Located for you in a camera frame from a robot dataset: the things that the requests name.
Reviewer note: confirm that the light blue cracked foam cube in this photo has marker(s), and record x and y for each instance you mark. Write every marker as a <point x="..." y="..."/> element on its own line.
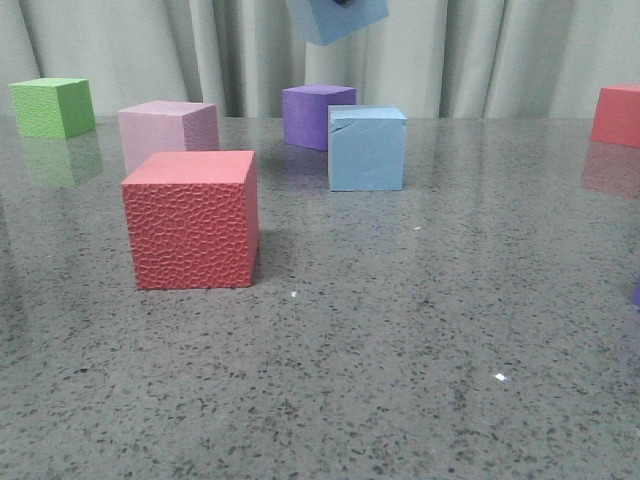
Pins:
<point x="366" y="148"/>

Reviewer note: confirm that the grey-green curtain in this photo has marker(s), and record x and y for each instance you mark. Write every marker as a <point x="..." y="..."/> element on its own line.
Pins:
<point x="458" y="59"/>

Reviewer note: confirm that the purple foam cube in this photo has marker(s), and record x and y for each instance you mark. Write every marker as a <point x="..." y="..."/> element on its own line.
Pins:
<point x="305" y="112"/>

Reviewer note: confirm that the pink foam cube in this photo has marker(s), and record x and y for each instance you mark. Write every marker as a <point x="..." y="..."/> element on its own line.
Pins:
<point x="161" y="125"/>

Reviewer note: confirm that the large red textured foam cube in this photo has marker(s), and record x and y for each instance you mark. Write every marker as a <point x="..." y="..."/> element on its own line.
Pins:
<point x="192" y="219"/>

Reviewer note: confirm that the red foam cube far right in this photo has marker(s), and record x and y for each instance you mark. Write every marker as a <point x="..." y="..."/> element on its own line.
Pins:
<point x="616" y="119"/>

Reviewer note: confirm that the green foam cube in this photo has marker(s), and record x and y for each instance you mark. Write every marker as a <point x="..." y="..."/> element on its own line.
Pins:
<point x="56" y="108"/>

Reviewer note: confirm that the purple cube at right edge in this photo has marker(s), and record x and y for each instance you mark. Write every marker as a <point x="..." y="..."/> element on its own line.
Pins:
<point x="636" y="294"/>

